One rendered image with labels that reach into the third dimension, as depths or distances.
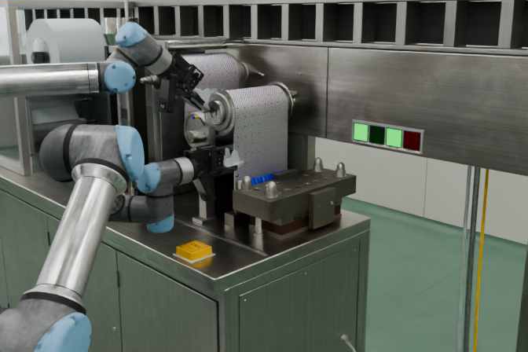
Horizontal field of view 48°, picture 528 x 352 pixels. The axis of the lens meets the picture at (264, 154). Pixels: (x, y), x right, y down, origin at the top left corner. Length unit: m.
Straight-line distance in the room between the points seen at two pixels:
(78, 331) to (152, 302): 0.75
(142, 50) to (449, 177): 3.17
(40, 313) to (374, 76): 1.16
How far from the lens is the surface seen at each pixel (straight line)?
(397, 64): 1.76
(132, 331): 1.99
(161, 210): 1.62
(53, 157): 1.31
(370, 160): 4.77
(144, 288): 1.85
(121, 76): 1.47
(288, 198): 1.70
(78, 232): 1.17
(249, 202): 1.71
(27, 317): 1.10
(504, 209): 4.30
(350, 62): 1.86
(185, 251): 1.61
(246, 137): 1.81
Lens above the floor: 1.54
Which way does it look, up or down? 13 degrees down
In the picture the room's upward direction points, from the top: straight up
